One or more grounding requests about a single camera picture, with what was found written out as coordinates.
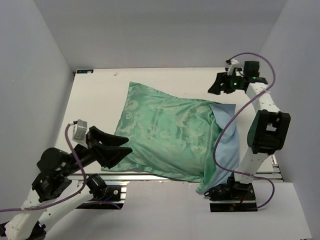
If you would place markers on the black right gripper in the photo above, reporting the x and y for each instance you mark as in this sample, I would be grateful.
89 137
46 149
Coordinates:
221 78

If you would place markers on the blue sticker left corner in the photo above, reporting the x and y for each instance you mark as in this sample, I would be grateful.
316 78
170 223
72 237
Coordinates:
84 71

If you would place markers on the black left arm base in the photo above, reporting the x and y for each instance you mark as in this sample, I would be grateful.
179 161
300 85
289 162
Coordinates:
113 199

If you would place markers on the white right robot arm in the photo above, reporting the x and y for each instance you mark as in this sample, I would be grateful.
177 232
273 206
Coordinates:
269 127

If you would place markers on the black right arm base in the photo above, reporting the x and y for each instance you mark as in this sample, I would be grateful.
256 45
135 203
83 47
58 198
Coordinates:
232 196

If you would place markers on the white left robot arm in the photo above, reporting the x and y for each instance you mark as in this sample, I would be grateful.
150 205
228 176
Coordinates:
62 184

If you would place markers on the light blue pillowcase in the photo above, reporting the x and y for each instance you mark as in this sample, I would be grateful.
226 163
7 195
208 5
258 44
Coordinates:
192 140

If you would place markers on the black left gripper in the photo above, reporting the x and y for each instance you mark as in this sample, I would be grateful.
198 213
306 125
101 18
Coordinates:
110 155

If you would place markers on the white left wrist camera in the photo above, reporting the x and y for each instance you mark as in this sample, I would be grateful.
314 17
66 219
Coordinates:
79 132

